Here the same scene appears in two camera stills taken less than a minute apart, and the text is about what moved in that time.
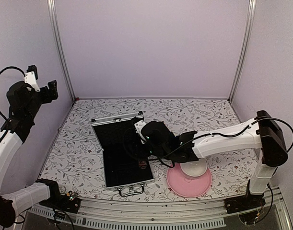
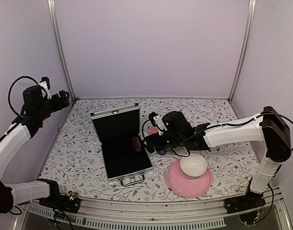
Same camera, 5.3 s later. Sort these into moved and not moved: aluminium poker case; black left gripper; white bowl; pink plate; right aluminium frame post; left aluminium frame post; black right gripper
Moved: aluminium poker case; black right gripper; black left gripper
Not moved: white bowl; right aluminium frame post; pink plate; left aluminium frame post
